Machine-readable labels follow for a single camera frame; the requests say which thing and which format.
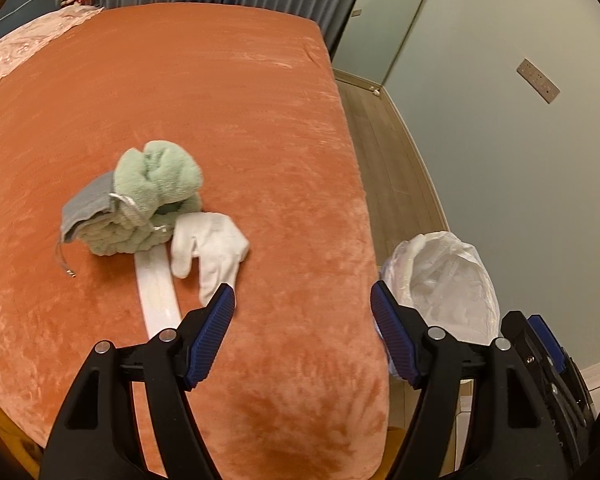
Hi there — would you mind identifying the wooden bed frame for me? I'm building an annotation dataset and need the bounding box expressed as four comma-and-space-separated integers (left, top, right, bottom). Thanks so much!
0, 394, 46, 480

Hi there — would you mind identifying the orange plush bed cover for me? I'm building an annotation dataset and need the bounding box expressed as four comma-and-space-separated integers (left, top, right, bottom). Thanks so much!
0, 2, 394, 480

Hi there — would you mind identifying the grey drawstring pouch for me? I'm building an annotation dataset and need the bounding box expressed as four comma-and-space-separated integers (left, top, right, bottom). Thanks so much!
55, 172, 119, 279

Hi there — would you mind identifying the blue padded headboard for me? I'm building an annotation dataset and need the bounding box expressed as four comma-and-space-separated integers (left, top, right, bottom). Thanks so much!
0, 0, 61, 41

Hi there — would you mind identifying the white glove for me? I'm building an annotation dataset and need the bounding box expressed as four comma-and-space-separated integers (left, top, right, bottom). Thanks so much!
169, 212, 251, 306

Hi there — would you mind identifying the white plastic bin liner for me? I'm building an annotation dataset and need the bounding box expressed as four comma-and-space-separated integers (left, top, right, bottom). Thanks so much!
380, 231, 501, 347

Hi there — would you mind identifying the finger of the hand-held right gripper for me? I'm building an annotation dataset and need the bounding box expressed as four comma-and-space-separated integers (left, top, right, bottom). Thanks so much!
501, 310, 556, 401
527, 314, 567, 375

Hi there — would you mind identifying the pink quilted blanket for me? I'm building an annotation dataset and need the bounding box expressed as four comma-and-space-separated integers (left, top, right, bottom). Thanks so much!
0, 4, 106, 107

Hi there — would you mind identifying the green fluffy towel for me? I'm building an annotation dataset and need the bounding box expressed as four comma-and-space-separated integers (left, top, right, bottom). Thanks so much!
87, 140, 204, 257

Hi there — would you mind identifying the white flat strap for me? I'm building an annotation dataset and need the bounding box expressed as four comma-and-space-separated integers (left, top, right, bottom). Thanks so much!
132, 245, 184, 343

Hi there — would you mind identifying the bronze wall socket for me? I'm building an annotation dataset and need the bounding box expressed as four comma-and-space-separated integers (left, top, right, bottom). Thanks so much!
516, 58, 561, 105

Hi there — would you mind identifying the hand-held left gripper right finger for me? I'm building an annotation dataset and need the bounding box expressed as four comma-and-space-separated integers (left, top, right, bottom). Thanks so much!
371, 281, 568, 480

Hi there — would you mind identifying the gold framed standing mirror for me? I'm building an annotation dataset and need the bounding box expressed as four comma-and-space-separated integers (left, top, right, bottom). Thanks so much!
332, 0, 438, 90

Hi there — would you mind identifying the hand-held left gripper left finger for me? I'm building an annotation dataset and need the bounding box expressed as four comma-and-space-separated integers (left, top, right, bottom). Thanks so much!
42, 283, 236, 480

